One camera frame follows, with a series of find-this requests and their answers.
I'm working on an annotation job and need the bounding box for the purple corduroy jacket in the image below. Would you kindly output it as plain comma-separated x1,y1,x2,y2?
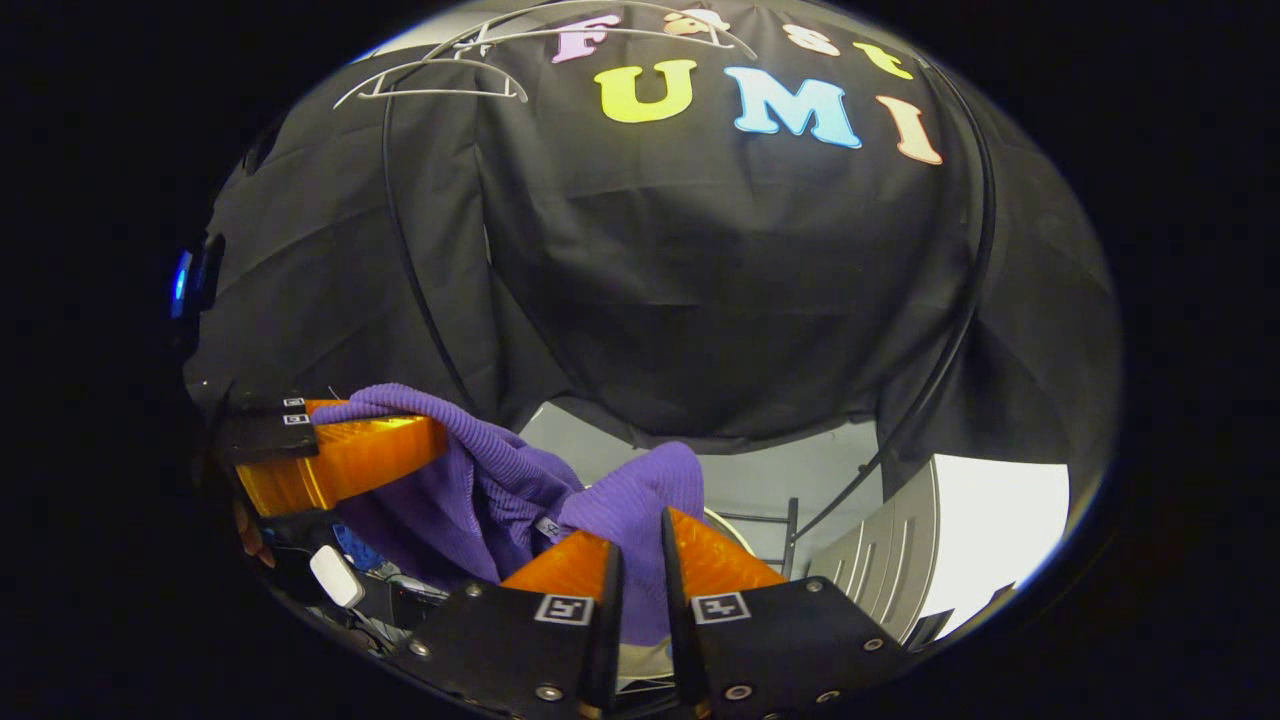
312,383,709,646

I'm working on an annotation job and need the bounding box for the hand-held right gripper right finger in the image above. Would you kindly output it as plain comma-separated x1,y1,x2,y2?
660,507,911,720

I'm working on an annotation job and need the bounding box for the cream laundry hamper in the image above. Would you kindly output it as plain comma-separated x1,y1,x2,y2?
615,505,758,693

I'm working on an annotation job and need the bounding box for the black backdrop cloth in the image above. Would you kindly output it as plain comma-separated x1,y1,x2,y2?
185,0,1121,501

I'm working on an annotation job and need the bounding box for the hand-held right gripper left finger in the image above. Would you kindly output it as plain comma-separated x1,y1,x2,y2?
385,530,626,720

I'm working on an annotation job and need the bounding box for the black metal clothes rack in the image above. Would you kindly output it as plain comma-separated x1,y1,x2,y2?
380,55,998,579

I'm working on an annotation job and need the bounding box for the small white plastic device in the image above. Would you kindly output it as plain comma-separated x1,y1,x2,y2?
310,545,366,608

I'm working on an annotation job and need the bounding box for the grey ribbed plastic container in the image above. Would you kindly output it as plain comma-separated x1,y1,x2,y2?
808,458,943,643

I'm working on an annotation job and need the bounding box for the blue plastic item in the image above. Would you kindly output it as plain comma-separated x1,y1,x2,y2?
333,522,386,573

